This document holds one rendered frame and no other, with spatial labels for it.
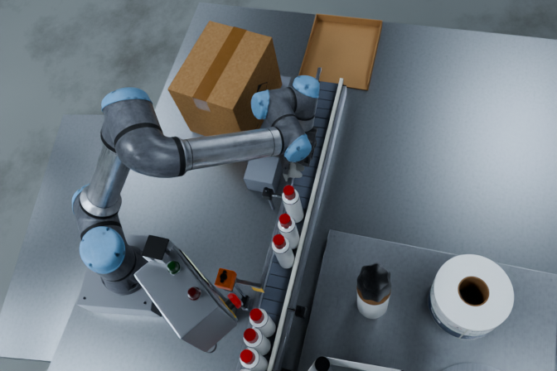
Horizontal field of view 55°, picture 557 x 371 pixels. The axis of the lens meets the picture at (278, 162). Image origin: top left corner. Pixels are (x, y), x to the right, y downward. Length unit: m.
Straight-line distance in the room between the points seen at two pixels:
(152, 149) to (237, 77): 0.58
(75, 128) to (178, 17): 1.54
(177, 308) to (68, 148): 1.21
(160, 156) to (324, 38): 1.10
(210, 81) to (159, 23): 1.85
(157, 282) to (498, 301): 0.88
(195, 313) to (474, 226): 1.02
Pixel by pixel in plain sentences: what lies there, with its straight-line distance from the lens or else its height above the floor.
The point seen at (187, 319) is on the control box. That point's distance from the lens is 1.08.
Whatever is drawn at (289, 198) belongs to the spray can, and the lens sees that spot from 1.56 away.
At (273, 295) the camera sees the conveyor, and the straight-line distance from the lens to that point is 1.67.
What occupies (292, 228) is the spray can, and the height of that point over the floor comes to 1.04.
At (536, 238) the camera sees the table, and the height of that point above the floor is 0.83.
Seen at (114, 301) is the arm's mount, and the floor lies 0.94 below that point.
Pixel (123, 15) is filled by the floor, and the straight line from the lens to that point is 3.72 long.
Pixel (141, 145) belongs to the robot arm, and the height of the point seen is 1.49.
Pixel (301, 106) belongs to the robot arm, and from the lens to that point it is 1.49.
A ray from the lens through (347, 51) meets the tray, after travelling 2.11.
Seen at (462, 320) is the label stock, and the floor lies 1.03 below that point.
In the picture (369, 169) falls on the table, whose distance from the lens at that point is 1.85.
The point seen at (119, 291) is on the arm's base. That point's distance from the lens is 1.71.
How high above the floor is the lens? 2.49
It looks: 62 degrees down
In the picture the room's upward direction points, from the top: 16 degrees counter-clockwise
